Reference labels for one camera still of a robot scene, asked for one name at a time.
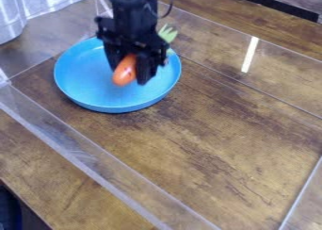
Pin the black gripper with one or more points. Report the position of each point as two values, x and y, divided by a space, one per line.
130 33

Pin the orange toy carrot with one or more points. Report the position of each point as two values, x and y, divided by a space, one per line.
125 73

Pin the blue round tray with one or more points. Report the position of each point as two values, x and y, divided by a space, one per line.
83 77

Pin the grey white curtain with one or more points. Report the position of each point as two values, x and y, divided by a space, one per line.
18 11

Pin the clear acrylic enclosure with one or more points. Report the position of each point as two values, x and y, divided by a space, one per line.
222 157

